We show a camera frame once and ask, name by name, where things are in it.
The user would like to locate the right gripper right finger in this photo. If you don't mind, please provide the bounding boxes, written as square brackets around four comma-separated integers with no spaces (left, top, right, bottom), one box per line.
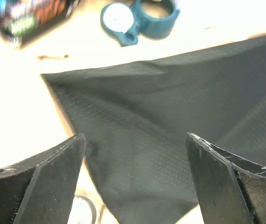
[186,133,266,224]

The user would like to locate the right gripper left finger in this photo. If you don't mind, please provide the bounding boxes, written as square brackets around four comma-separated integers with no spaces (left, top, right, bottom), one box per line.
[0,134,86,224]

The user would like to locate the black poker chip case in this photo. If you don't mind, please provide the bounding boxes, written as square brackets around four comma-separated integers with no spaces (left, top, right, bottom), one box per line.
[0,0,80,48]

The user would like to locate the steel pet bowl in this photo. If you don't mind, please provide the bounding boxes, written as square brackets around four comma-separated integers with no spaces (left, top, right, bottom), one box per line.
[67,194,99,224]

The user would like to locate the teal pet bowl stand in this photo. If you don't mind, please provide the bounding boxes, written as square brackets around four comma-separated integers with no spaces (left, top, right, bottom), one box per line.
[129,0,180,39]

